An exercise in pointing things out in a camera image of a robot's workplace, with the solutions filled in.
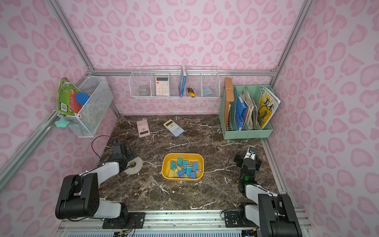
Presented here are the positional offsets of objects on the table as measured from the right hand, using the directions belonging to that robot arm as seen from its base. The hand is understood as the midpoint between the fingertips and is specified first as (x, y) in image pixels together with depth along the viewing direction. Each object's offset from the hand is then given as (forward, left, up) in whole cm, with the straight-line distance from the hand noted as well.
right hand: (247, 151), depth 88 cm
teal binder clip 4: (-5, +37, -5) cm, 38 cm away
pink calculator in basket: (+34, +53, +22) cm, 67 cm away
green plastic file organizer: (+22, -4, +8) cm, 24 cm away
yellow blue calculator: (+24, +48, -7) cm, 54 cm away
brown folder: (+21, +12, +24) cm, 34 cm away
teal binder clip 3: (-9, +35, -6) cm, 36 cm away
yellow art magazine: (+31, -17, +9) cm, 36 cm away
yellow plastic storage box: (-7, +39, -6) cm, 40 cm away
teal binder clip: (-6, +44, -5) cm, 45 cm away
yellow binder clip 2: (-9, +41, -5) cm, 42 cm away
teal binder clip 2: (-4, +41, -5) cm, 41 cm away
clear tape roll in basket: (+32, +65, +19) cm, 75 cm away
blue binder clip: (-5, +31, -9) cm, 33 cm away
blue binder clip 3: (-12, +32, -6) cm, 35 cm away
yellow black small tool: (+31, +34, +20) cm, 50 cm away
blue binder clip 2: (-12, +39, -5) cm, 41 cm away
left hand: (+1, +76, -2) cm, 76 cm away
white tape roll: (-5, +66, -7) cm, 67 cm away
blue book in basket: (+30, +39, +26) cm, 55 cm away
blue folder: (+24, +2, +9) cm, 26 cm away
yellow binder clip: (-11, +45, -7) cm, 47 cm away
